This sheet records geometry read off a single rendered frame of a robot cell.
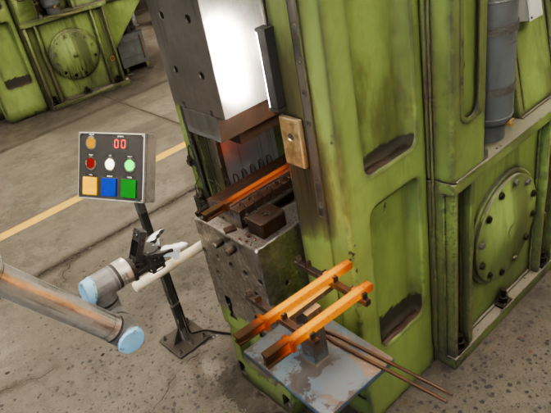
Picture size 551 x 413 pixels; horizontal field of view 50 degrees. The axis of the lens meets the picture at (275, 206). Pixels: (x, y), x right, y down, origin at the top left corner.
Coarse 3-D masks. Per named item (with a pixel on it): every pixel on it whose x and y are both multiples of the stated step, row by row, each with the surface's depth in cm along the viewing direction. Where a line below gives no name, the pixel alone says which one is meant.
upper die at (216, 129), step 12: (252, 108) 201; (264, 108) 204; (192, 120) 204; (204, 120) 198; (216, 120) 192; (228, 120) 195; (240, 120) 199; (252, 120) 202; (264, 120) 206; (204, 132) 202; (216, 132) 196; (228, 132) 197; (240, 132) 200
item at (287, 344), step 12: (360, 288) 172; (372, 288) 173; (348, 300) 168; (324, 312) 166; (336, 312) 166; (312, 324) 162; (324, 324) 164; (288, 336) 159; (300, 336) 160; (276, 348) 156; (288, 348) 159; (264, 360) 155; (276, 360) 157
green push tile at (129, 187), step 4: (124, 180) 237; (128, 180) 237; (132, 180) 236; (136, 180) 235; (124, 184) 237; (128, 184) 237; (132, 184) 236; (136, 184) 236; (124, 188) 238; (128, 188) 237; (132, 188) 236; (136, 188) 236; (124, 192) 238; (128, 192) 237; (132, 192) 236; (136, 192) 236; (124, 196) 238; (128, 196) 237; (132, 196) 236; (136, 196) 236
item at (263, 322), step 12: (348, 264) 182; (324, 276) 179; (312, 288) 175; (288, 300) 173; (300, 300) 173; (276, 312) 169; (252, 324) 166; (264, 324) 167; (240, 336) 163; (252, 336) 165
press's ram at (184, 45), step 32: (160, 0) 183; (192, 0) 170; (224, 0) 174; (256, 0) 182; (160, 32) 192; (192, 32) 178; (224, 32) 178; (256, 32) 186; (192, 64) 187; (224, 64) 181; (256, 64) 190; (192, 96) 196; (224, 96) 185; (256, 96) 194
